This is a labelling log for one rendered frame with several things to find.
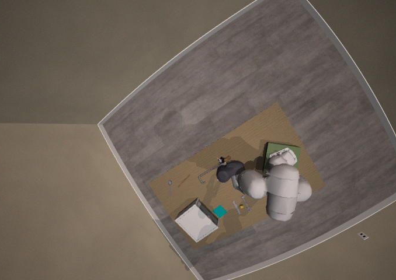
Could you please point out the steel hook with wooden handle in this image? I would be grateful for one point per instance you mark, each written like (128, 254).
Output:
(226, 159)

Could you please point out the teal square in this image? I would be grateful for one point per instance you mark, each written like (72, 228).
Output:
(219, 211)

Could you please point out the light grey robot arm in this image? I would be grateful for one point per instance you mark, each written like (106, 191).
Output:
(281, 183)

